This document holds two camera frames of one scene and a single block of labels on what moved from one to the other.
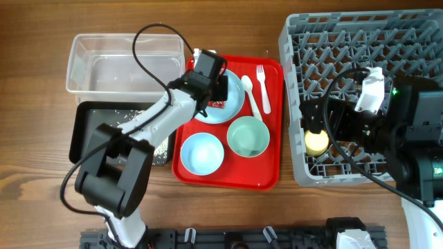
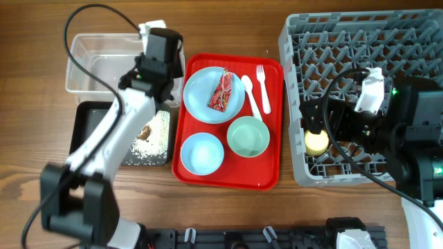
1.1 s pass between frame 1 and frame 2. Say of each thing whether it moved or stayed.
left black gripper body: moved
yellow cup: stayed
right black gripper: stayed
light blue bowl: stayed
